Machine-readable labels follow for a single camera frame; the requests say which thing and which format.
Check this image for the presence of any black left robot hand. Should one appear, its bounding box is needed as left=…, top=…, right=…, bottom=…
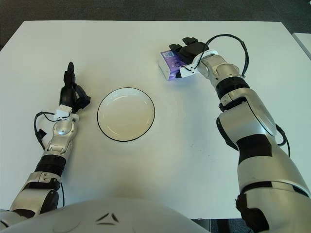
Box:
left=60, top=62, right=92, bottom=114

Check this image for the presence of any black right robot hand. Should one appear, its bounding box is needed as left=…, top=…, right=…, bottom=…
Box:
left=169, top=37, right=207, bottom=80

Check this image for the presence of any purple tissue paper pack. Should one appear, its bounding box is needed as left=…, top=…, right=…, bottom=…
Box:
left=157, top=50, right=195, bottom=82

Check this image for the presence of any white plate with black rim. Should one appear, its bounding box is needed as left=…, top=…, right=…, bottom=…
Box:
left=96, top=86, right=156, bottom=142

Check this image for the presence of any white side table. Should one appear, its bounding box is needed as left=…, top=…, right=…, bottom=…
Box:
left=291, top=33, right=311, bottom=58

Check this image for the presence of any grey robot torso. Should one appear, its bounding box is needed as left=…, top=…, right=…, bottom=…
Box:
left=0, top=198, right=212, bottom=233

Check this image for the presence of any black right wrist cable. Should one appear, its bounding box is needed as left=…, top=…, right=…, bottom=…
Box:
left=204, top=33, right=251, bottom=79

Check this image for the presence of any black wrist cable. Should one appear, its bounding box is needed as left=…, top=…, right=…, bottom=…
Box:
left=204, top=33, right=251, bottom=79
left=34, top=111, right=61, bottom=151

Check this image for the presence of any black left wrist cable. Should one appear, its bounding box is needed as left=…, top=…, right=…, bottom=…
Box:
left=34, top=111, right=61, bottom=151

